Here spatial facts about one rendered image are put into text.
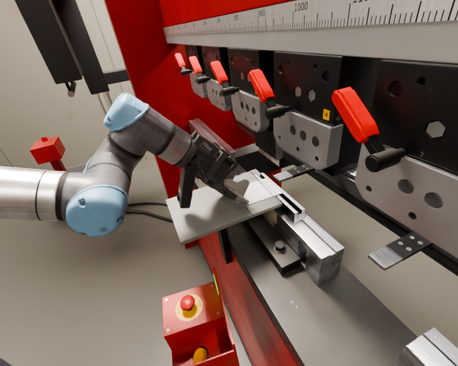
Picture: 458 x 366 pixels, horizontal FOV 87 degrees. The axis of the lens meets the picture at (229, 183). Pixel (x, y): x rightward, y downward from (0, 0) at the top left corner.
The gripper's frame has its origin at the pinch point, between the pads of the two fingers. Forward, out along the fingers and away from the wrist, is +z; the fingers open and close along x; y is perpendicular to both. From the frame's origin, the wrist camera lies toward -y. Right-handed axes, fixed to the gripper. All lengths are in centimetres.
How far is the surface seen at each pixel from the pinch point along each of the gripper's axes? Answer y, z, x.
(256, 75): 21.8, -20.9, -8.7
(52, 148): -80, -38, 154
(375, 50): 27.3, -21.3, -27.8
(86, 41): -1, -52, 139
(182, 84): 14, -6, 86
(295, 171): 14.3, 12.6, 2.3
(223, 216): -5.2, -3.4, -4.8
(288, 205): 6.5, 6.6, -9.2
